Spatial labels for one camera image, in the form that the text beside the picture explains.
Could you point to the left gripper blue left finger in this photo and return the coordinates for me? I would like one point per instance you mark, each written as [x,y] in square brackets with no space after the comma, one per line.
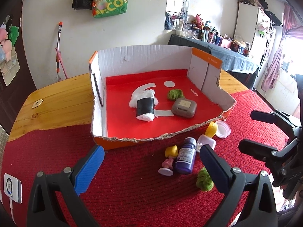
[86,168]

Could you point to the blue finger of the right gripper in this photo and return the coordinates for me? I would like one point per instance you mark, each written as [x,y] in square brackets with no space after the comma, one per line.
[257,150]
[264,117]

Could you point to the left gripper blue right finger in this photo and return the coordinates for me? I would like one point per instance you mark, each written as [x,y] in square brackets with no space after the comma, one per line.
[218,169]

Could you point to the clear round lid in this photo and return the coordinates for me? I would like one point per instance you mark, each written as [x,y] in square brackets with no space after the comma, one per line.
[223,130]

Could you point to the small clear plastic box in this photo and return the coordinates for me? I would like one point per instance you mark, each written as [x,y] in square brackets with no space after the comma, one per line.
[205,140]

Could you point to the purple paint bottle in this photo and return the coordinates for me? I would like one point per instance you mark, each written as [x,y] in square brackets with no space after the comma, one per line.
[186,157]

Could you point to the yellow round cap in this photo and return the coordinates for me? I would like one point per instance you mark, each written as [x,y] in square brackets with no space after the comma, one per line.
[211,130]

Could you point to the blonde doll figurine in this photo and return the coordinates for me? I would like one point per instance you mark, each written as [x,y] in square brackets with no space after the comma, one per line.
[171,154]

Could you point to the grey square case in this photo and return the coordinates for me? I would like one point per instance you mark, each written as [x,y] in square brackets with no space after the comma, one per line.
[184,107]

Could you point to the black white roll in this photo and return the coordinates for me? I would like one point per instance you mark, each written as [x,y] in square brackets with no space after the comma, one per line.
[145,110]

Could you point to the blue cloth covered desk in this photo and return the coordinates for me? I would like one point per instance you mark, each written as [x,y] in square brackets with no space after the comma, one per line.
[217,56]

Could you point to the white square charger device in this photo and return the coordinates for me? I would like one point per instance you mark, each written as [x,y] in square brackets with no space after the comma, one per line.
[13,188]

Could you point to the wooden table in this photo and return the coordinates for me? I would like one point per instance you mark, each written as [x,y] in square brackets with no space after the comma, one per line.
[67,104]

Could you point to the small gold tag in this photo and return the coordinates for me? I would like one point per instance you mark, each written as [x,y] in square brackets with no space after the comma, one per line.
[37,103]

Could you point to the pink curtain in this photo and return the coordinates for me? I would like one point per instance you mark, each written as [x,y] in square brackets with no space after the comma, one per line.
[291,29]

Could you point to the white wardrobe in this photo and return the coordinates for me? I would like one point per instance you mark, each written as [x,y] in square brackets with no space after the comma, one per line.
[254,34]

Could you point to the red miniso bag liner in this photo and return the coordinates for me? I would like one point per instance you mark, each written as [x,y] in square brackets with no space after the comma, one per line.
[121,118]

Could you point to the orange white cardboard box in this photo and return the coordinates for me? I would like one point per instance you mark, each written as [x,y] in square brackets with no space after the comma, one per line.
[203,70]

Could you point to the dark brown door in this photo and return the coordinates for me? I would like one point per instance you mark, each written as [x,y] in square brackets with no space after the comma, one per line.
[16,80]

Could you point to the pink plush toy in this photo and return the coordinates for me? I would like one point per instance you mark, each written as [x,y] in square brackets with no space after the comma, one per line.
[6,44]

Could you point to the green plush toy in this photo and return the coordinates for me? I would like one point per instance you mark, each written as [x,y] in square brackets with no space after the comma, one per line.
[13,34]

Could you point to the green tote bag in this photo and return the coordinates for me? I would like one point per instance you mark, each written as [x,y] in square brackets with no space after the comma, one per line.
[106,8]

